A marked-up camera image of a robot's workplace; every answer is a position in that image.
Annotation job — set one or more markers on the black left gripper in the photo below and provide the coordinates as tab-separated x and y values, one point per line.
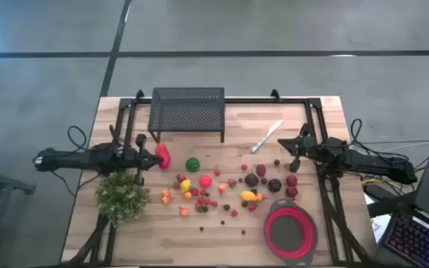
130	159

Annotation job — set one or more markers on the grey metal stand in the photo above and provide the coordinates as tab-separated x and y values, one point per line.
6	182

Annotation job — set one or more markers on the black mesh shelf riser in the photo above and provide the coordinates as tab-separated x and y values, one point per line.
186	111

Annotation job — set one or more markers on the black blackberry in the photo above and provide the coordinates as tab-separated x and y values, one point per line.
244	204

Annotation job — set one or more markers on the small green watermelon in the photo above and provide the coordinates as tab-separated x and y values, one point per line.
193	164

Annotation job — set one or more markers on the black stand bar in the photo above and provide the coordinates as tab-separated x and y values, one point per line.
389	206

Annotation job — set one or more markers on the large dark purple fruit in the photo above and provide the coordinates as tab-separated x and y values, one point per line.
251	180
274	185

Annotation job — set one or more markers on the red grey collapsible colander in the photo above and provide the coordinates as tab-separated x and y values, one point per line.
290	234

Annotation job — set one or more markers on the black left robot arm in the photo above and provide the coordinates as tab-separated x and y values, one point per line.
69	160

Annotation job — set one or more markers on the red strawberry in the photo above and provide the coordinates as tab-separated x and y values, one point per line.
252	207
231	182
180	178
195	192
199	207

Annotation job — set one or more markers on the red round apple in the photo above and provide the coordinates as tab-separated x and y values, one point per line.
205	181

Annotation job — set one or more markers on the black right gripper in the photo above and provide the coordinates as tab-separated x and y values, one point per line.
311	149

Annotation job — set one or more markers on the green artificial potted plant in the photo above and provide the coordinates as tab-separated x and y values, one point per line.
121	197

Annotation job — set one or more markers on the red raspberry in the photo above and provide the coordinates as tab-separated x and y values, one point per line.
214	204
234	213

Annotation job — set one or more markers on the small orange peach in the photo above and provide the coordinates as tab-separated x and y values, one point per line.
166	193
184	211
166	200

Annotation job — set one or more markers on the small orange fruit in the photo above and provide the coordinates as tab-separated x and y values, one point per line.
187	195
260	197

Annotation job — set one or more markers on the dark red fig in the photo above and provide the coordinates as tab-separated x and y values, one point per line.
260	170

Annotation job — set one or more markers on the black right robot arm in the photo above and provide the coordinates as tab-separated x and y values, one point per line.
367	160

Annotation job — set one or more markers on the red cherry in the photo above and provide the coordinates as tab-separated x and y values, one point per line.
217	172
207	201
244	167

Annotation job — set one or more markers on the red bell pepper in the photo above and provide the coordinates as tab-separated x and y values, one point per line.
162	156

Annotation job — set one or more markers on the white paper sheet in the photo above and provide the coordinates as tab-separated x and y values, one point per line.
380	225

